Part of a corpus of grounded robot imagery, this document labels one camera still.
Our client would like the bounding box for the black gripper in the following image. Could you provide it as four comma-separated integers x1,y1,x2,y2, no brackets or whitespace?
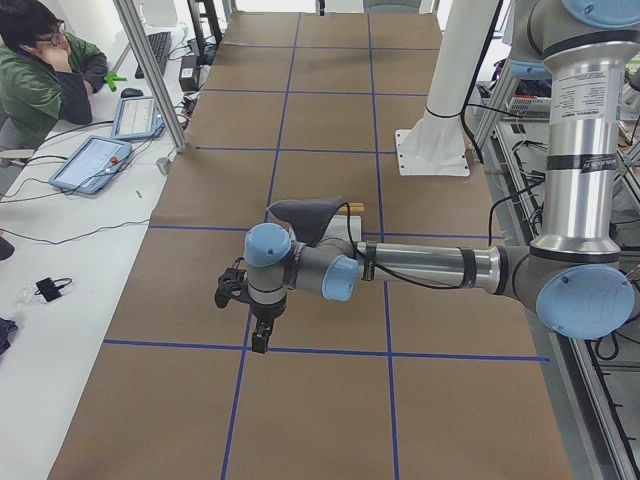
250,299,286,353

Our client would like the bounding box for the blue grey towel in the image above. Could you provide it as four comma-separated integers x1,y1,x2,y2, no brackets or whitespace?
267,196,346,247

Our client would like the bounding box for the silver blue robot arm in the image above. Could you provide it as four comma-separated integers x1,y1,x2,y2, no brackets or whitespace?
241,1,639,353

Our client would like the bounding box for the wooden towel rack white base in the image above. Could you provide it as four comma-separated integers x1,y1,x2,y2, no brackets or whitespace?
324,204,362,242

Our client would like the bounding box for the near blue teach pendant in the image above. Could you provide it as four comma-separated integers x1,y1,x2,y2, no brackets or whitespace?
48,136,133,195

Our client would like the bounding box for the blue teach pendant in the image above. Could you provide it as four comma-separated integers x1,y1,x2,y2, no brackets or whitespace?
111,96,164,140
48,136,133,195

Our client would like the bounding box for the far blue teach pendant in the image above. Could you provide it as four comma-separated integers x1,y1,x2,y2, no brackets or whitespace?
111,96,164,140

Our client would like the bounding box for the black power adapter box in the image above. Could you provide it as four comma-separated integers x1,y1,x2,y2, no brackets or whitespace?
178,55,201,92

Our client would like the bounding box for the black computer mouse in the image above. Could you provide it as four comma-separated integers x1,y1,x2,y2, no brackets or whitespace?
120,88,144,98

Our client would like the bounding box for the green plastic clamp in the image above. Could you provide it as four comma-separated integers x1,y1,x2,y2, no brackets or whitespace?
104,71,127,92

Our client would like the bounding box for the black keyboard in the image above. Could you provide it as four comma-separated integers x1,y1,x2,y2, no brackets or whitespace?
147,31,172,75

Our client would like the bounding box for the person in green jacket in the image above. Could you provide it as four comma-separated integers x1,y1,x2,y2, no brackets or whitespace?
1,1,108,150

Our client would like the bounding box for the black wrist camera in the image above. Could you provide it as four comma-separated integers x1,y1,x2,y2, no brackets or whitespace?
214,267,251,309

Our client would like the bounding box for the white camera pillar with base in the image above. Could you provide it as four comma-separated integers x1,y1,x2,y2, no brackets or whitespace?
395,0,502,177

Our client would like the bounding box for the aluminium frame post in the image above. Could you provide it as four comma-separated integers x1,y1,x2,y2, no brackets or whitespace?
113,0,187,153

